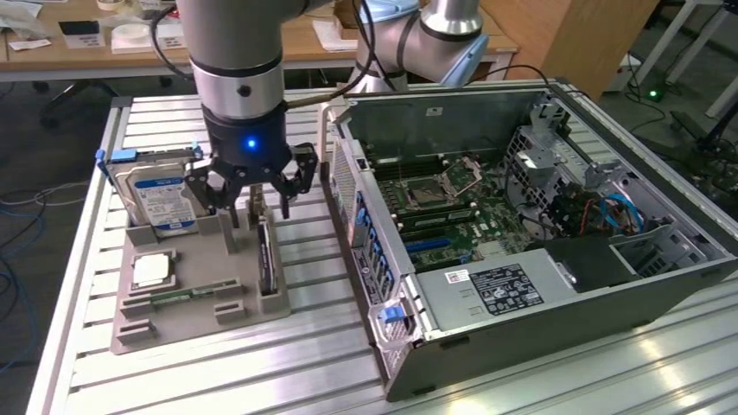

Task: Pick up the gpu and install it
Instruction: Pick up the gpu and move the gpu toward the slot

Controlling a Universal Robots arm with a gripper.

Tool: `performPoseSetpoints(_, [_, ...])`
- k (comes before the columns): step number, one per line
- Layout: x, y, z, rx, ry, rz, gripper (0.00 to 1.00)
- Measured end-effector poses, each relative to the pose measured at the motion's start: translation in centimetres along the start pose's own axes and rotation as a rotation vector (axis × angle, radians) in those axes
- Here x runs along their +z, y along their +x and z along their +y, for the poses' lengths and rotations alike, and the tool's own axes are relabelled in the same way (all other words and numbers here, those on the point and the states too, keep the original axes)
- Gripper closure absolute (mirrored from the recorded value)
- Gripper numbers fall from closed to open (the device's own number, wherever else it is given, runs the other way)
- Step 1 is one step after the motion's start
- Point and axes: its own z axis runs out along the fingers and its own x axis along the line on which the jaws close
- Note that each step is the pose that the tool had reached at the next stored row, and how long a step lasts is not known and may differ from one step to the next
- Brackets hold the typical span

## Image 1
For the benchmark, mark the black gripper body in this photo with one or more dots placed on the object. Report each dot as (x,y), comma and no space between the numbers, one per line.
(249,134)

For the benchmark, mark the black graphics card with fan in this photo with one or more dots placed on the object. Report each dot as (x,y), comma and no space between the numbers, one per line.
(266,259)

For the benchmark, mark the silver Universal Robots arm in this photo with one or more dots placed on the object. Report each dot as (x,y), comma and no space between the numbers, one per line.
(237,52)

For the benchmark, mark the hard disk with blue label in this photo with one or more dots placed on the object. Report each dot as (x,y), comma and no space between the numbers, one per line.
(162,194)

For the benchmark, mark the blue disk caddy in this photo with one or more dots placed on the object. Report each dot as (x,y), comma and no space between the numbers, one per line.
(121,155)

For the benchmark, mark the silver CPU chip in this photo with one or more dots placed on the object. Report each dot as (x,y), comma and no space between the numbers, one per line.
(151,270)

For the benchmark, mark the CPU socket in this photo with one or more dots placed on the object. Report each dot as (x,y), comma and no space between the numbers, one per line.
(430,192)

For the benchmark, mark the green RAM stick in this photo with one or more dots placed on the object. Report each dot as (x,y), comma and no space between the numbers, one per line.
(438,219)
(190,294)

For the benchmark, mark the white label box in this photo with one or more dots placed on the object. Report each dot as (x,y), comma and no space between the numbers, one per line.
(167,39)

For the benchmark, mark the white paper stack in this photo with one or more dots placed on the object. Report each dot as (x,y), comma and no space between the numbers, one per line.
(334,41)

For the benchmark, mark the wooden desk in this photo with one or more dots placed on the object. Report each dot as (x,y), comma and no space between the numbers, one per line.
(133,60)

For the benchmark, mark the metal socket cover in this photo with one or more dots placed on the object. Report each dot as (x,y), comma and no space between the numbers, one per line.
(464,173)

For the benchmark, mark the blue expansion slot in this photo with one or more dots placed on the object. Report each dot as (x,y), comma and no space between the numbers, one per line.
(426,246)

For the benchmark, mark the white square dish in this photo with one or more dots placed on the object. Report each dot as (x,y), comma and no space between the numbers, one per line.
(135,41)

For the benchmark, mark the black office chair base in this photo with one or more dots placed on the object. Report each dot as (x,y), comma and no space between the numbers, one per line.
(58,104)

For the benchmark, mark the grey parts rack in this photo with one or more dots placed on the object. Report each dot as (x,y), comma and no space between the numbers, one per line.
(197,328)

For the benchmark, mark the green motherboard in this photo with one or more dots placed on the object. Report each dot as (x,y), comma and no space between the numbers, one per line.
(490,225)

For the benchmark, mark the white box with black lid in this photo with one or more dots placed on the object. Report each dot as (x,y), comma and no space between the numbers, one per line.
(83,36)

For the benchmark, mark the blue case latch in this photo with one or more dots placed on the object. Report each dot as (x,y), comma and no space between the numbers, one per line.
(393,314)

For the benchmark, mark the white tape roll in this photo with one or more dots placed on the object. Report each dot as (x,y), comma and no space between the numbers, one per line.
(110,4)

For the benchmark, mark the metal disk bay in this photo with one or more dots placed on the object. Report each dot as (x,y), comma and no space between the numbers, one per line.
(537,173)

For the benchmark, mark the grey power supply unit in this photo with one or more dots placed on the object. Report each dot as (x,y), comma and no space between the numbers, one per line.
(461,311)

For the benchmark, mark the white paper tag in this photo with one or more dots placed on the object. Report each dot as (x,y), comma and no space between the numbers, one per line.
(29,44)

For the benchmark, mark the clear plastic bag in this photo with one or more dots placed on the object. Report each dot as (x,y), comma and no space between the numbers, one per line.
(23,21)

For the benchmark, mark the black plastic cover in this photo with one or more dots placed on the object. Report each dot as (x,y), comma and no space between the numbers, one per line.
(588,268)

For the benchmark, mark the dark grey PC case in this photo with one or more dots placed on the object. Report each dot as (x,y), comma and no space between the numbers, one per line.
(520,346)

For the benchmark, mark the wooden cabinet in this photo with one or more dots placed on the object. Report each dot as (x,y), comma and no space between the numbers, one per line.
(577,43)

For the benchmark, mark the green indicator light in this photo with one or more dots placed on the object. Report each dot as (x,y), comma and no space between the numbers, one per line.
(653,93)

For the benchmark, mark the white table frame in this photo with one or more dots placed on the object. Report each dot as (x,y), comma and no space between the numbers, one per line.
(669,41)

